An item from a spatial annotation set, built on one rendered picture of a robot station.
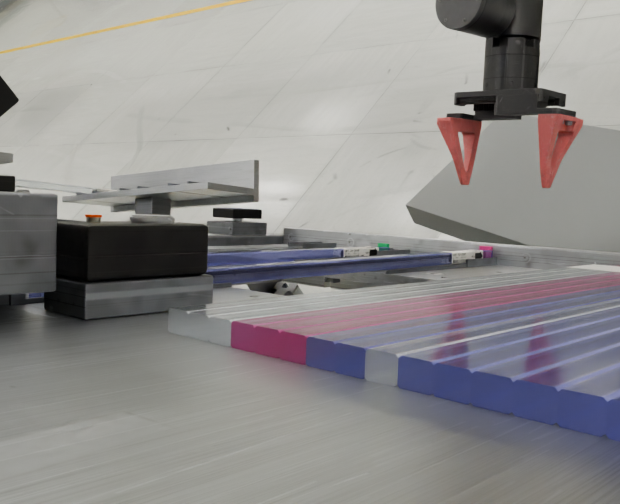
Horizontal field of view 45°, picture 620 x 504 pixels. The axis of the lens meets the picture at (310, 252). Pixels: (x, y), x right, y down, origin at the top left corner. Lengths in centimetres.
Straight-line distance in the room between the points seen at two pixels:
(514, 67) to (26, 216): 58
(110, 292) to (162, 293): 3
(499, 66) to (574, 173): 31
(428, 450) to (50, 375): 13
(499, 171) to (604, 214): 20
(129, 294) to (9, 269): 6
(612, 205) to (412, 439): 84
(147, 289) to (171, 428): 19
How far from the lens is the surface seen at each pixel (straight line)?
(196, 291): 41
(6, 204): 37
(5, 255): 37
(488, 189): 112
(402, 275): 64
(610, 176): 107
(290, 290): 105
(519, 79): 83
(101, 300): 38
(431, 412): 23
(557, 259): 78
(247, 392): 24
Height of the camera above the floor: 125
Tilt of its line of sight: 34 degrees down
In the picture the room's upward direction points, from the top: 31 degrees counter-clockwise
